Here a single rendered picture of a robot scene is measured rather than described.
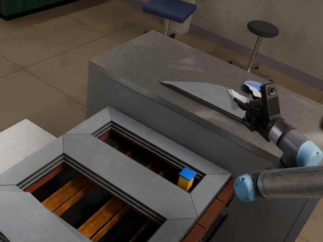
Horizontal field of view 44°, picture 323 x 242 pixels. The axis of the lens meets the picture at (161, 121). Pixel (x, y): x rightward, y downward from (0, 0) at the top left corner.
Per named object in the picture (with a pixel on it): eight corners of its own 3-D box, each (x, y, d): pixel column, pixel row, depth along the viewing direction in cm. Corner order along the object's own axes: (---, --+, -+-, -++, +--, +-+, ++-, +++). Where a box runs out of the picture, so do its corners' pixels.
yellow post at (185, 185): (171, 204, 188) (179, 175, 177) (177, 198, 192) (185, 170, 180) (180, 210, 187) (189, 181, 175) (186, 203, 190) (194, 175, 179)
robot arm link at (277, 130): (279, 132, 112) (301, 123, 115) (269, 122, 115) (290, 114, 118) (273, 151, 117) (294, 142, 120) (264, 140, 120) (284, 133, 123)
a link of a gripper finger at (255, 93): (240, 95, 136) (251, 112, 129) (243, 81, 132) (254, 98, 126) (249, 94, 137) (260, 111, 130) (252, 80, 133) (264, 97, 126)
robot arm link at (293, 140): (298, 177, 110) (309, 155, 105) (271, 152, 117) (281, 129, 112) (317, 171, 114) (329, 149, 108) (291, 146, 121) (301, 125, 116)
